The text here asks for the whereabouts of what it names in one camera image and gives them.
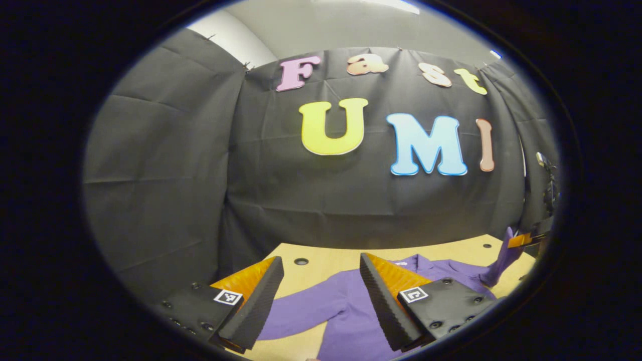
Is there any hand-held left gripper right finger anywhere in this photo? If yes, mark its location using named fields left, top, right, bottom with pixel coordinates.
left=360, top=252, right=500, bottom=352

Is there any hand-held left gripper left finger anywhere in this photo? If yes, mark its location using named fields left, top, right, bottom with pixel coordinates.
left=150, top=256, right=285, bottom=354

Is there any purple button-up shirt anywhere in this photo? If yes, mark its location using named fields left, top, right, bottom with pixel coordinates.
left=257, top=227, right=527, bottom=361

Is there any black backdrop cloth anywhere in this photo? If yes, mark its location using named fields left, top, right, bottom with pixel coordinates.
left=83, top=28, right=560, bottom=306

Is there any large ceiling light panel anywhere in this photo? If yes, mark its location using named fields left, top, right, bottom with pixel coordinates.
left=361, top=0, right=421, bottom=15

